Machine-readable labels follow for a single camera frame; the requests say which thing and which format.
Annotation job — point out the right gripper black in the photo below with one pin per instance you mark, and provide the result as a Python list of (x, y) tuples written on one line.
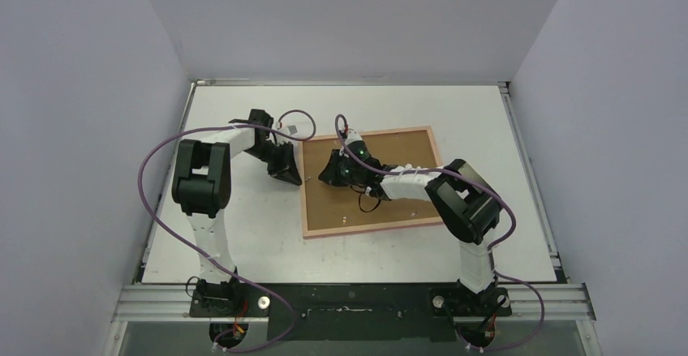
[(341, 169)]

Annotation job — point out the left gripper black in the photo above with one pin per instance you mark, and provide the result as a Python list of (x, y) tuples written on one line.
[(286, 169)]

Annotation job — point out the brown frame backing board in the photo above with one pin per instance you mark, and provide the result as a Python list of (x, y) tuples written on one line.
[(398, 155)]

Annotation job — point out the light wooden picture frame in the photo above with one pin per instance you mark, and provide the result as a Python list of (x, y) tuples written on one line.
[(365, 230)]

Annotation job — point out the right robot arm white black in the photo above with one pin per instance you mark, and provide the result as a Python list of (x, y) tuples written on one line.
[(462, 199)]

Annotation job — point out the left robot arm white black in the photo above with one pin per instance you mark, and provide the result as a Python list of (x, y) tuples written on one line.
[(201, 186)]

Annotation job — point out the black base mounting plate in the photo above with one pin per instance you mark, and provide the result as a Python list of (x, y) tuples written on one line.
[(437, 312)]

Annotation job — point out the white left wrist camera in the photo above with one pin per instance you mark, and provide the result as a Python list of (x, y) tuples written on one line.
[(288, 129)]

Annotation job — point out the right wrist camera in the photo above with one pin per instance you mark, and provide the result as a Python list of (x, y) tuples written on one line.
[(352, 136)]

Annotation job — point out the aluminium rail front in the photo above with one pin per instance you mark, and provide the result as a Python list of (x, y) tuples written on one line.
[(172, 303)]

